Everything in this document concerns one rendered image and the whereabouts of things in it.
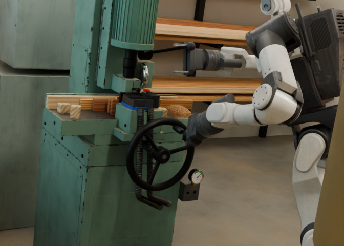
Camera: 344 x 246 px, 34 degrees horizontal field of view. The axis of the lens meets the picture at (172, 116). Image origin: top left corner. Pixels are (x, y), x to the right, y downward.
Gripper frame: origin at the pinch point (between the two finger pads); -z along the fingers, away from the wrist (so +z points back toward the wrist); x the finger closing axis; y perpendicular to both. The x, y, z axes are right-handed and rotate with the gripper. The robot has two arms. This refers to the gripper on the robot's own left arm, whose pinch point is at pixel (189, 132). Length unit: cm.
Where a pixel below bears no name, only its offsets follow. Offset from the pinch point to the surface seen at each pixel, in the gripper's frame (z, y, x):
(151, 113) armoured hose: -10.6, 11.4, 7.1
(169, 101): -34.5, -7.5, 25.4
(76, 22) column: -53, 36, 56
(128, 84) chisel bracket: -26.9, 15.9, 23.1
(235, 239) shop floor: -111, -102, -11
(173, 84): -209, -95, 124
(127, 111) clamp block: -14.4, 19.3, 6.3
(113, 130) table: -24.6, 19.7, 1.1
